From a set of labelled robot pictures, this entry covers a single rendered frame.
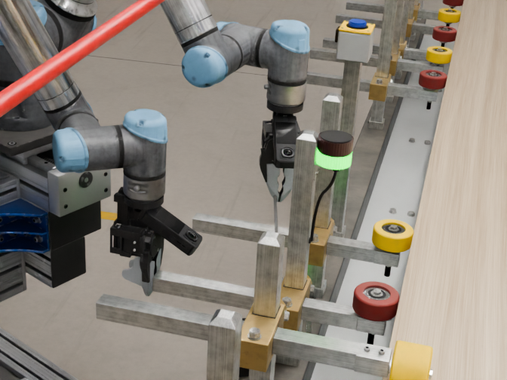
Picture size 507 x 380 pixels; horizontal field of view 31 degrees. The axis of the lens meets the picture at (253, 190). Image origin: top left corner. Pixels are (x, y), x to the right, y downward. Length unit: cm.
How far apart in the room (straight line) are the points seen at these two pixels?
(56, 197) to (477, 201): 88
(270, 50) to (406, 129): 144
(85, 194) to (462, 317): 77
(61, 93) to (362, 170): 116
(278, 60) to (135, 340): 151
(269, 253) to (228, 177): 273
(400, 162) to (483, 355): 140
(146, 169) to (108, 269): 182
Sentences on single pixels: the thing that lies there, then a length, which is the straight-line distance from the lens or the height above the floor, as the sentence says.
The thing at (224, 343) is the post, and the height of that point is 109.
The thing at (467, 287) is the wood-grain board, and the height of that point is 90.
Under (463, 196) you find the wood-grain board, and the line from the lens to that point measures 204.
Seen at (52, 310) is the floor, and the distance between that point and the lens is 320.
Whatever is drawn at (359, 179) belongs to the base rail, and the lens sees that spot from 252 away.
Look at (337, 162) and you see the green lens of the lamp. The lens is 155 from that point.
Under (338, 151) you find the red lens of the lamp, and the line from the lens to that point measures 154.
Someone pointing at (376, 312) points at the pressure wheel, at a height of 89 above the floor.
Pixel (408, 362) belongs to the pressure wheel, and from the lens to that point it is 137.
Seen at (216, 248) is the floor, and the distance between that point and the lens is 354.
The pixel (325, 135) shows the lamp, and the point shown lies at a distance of 156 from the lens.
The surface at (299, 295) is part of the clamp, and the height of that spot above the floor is 87.
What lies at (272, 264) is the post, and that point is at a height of 107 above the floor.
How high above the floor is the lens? 177
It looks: 26 degrees down
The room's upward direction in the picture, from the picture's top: 3 degrees clockwise
